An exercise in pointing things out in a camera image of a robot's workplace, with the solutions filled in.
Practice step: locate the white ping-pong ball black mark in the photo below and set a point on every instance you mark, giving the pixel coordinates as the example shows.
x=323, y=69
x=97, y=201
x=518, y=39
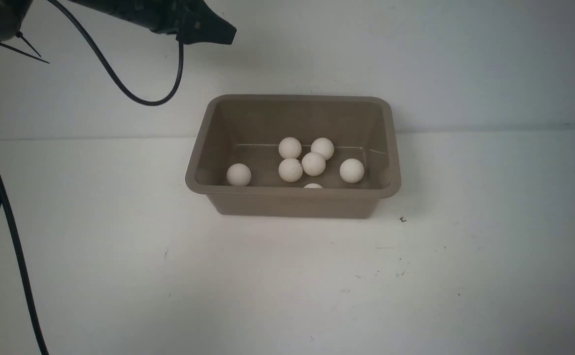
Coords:
x=290, y=148

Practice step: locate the white ball brown print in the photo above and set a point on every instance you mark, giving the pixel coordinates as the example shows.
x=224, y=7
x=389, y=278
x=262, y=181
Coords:
x=313, y=164

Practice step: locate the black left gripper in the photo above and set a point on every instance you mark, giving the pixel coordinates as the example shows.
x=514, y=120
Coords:
x=192, y=21

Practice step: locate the taupe plastic storage bin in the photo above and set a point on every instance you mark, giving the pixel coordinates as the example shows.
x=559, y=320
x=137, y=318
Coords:
x=247, y=129

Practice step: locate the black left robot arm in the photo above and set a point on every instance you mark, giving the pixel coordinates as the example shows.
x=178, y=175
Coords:
x=137, y=12

